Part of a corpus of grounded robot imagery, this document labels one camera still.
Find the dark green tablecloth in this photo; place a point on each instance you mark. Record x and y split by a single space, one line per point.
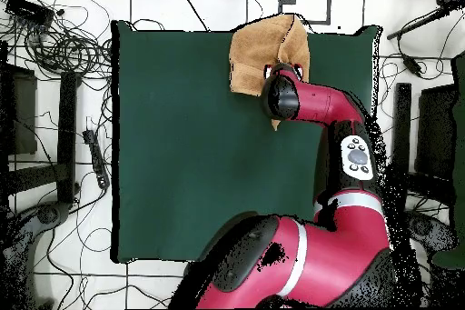
174 142

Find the black metal frame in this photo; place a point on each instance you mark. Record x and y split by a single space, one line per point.
401 124
67 135

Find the black tripod leg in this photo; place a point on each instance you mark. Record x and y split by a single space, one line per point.
417 22

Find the black power adapter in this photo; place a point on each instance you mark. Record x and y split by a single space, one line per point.
412 65

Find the black electronics box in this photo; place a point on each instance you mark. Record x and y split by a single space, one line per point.
29 10

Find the tan terry towel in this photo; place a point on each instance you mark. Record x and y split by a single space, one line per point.
254 52

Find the black power strip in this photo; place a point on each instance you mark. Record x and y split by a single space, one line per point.
96 157

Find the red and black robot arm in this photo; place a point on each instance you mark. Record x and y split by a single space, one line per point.
327 244

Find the black stand base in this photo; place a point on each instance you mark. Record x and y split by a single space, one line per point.
432 230
51 213

